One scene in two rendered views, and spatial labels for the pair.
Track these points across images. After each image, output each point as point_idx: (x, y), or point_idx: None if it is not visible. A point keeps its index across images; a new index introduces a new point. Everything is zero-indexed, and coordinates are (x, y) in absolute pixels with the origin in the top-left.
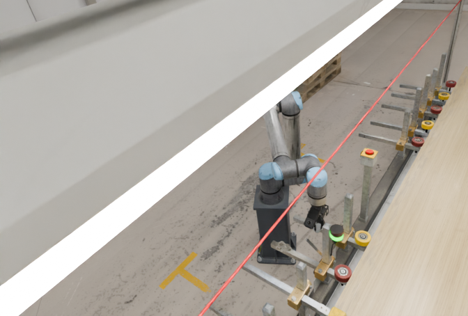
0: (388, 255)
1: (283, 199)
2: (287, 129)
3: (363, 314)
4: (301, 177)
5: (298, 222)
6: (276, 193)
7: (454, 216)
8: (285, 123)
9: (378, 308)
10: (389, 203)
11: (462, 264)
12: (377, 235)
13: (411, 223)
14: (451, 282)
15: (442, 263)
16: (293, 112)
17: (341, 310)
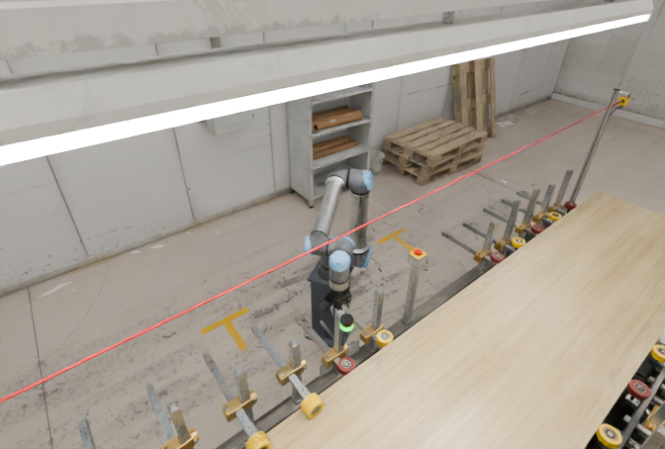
0: (400, 363)
1: None
2: (353, 208)
3: (343, 410)
4: (361, 261)
5: None
6: None
7: (489, 345)
8: (351, 200)
9: (360, 409)
10: None
11: (469, 395)
12: (400, 339)
13: (440, 337)
14: (446, 408)
15: (449, 387)
16: (360, 191)
17: (319, 399)
